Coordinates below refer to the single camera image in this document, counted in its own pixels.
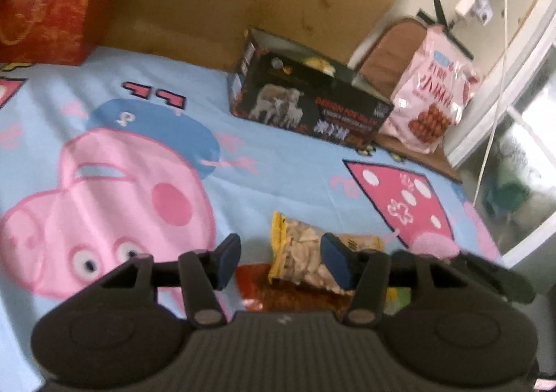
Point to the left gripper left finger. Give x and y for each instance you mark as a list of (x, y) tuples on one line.
[(197, 274)]

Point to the red spicy snack packet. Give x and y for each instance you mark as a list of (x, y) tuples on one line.
[(258, 294)]

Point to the pale green snack packet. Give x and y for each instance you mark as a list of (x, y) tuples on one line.
[(396, 299)]

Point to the pink fried twist snack bag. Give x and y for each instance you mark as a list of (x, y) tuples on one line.
[(432, 93)]

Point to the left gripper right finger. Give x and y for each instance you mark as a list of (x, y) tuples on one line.
[(369, 273)]

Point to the yellow peanut snack bag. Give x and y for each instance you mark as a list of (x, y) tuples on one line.
[(296, 258)]

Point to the blue cartoon pig bedsheet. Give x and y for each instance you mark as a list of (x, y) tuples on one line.
[(134, 154)]

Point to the black sheep print box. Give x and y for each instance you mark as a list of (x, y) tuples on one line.
[(284, 84)]

